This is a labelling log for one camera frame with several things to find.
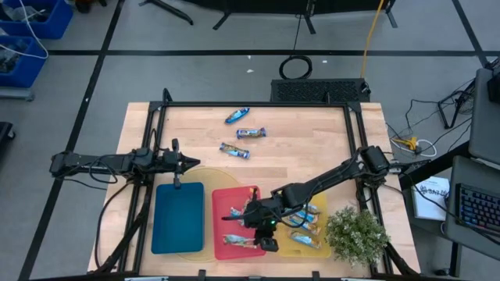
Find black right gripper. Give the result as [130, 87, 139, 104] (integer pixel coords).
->
[221, 187, 283, 231]

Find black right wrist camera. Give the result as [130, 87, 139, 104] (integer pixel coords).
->
[255, 229, 280, 253]

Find black backlit keyboard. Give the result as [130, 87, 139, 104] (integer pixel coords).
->
[455, 183, 500, 233]

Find black perforated computer case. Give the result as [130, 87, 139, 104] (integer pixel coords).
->
[270, 77, 371, 103]

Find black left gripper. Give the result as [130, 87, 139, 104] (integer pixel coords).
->
[162, 137, 201, 190]

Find white cable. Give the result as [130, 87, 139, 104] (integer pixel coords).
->
[0, 0, 50, 60]

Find red plastic bin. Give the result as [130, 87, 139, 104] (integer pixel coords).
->
[212, 185, 267, 261]

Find grey monitor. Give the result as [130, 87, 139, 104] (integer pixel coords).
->
[468, 68, 500, 165]

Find yellow plastic bin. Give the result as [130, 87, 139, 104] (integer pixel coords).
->
[273, 190, 332, 258]

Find coiled black cable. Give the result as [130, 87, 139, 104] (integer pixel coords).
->
[278, 55, 313, 80]

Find white paper booklet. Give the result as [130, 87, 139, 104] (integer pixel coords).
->
[412, 176, 451, 222]

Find blue brown granola bar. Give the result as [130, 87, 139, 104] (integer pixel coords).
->
[236, 127, 267, 140]
[229, 205, 247, 227]
[219, 142, 251, 160]
[222, 233, 259, 249]

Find blue plastic bin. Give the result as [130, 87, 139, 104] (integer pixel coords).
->
[151, 181, 205, 255]

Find small green potted plant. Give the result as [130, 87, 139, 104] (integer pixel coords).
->
[324, 205, 391, 269]

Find blue storage crate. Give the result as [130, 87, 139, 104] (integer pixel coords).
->
[0, 35, 48, 89]
[0, 0, 74, 40]

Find grey side desk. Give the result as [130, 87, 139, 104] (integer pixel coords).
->
[444, 155, 500, 249]

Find yellow extension cable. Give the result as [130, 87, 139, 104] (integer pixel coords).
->
[359, 0, 386, 79]

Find round translucent yellow mat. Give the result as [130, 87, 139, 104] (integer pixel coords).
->
[177, 166, 243, 262]

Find black aluminium table frame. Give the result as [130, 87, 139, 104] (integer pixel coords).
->
[93, 87, 421, 281]

